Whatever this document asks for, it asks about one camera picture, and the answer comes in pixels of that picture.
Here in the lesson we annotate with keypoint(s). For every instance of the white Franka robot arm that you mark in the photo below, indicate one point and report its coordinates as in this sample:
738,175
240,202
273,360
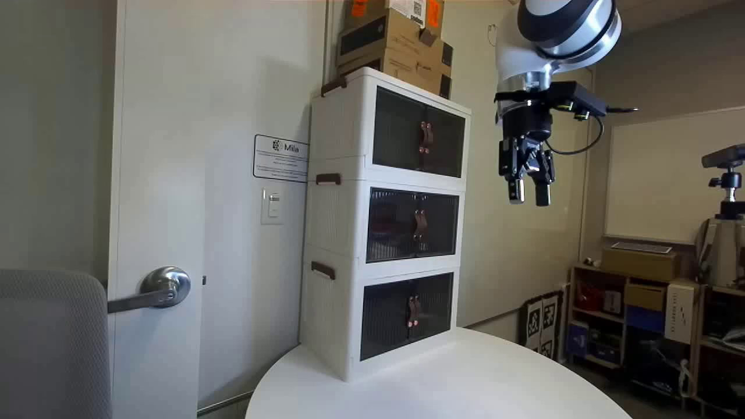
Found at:
559,31

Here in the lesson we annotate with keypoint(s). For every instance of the white stacked storage cabinet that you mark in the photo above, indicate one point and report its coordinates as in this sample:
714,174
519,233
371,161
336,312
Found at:
339,233

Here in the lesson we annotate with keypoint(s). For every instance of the large brown cardboard box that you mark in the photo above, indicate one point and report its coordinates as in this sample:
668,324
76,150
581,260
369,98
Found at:
388,50

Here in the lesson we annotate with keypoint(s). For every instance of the flat cardboard box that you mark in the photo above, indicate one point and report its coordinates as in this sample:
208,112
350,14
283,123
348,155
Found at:
640,262

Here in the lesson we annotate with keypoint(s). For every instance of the dark wooden shelf unit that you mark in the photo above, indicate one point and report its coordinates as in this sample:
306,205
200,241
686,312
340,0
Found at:
722,351

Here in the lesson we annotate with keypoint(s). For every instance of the tinted ribbed cabinet door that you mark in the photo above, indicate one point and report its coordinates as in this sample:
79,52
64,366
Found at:
439,224
384,318
434,304
392,224
396,128
445,144

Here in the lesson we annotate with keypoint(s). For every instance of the grey office chair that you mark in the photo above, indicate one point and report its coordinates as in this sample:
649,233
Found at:
48,351

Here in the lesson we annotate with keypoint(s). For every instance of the blue storage bin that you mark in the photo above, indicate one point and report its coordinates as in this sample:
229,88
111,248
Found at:
644,319

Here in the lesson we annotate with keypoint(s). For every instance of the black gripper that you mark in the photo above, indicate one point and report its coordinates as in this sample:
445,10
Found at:
527,141

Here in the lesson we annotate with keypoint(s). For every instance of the wooden storage shelf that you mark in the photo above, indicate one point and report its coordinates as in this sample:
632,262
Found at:
596,318

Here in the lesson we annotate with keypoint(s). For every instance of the cardboard box with orange labels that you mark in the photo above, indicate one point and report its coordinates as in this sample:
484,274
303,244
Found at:
392,7

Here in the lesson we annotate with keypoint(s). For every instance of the white framed glass door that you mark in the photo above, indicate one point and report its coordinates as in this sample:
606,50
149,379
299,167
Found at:
155,155

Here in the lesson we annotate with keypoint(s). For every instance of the black white calibration board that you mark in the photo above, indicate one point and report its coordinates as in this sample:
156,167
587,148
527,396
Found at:
541,324

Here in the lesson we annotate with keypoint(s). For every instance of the white light switch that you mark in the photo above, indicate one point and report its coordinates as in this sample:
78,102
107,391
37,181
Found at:
271,209

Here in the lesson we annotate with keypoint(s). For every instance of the camera on tripod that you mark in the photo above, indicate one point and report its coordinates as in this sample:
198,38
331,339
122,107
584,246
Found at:
727,224

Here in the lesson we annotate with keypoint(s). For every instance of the white appliance box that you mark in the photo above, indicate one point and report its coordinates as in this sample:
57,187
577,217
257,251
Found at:
681,312

